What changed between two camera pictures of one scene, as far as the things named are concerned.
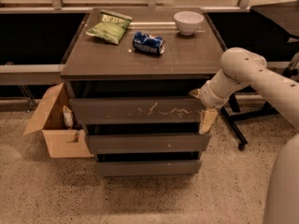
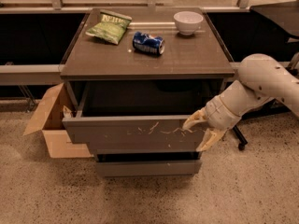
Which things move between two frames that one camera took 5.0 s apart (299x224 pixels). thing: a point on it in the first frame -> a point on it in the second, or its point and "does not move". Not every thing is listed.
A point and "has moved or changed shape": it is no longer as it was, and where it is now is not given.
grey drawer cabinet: [129, 73] does not move
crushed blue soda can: [148, 43] does not move
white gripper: [207, 97] -> [217, 113]
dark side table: [285, 14] does not move
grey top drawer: [99, 110] has moved or changed shape
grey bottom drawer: [119, 168] does not move
